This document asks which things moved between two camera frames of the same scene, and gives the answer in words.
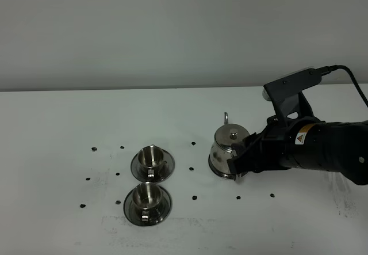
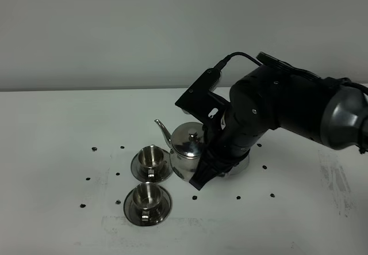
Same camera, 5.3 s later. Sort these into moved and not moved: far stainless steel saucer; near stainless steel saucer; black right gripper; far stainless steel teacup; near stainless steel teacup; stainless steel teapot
Moved: black right gripper; stainless steel teapot
Not moved: near stainless steel teacup; far stainless steel teacup; far stainless steel saucer; near stainless steel saucer
